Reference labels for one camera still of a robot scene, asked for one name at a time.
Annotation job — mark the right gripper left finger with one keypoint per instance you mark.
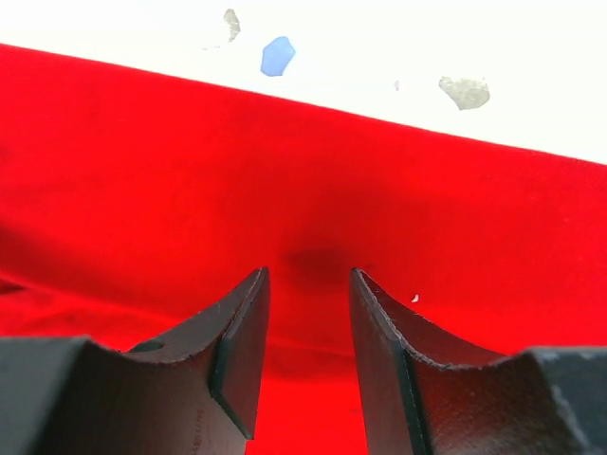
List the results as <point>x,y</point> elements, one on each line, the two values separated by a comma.
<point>191,390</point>

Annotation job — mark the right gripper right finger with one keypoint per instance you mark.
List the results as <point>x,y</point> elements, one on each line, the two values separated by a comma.
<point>425,391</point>

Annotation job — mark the red t shirt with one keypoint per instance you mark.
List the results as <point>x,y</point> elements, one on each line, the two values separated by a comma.
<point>131,200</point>

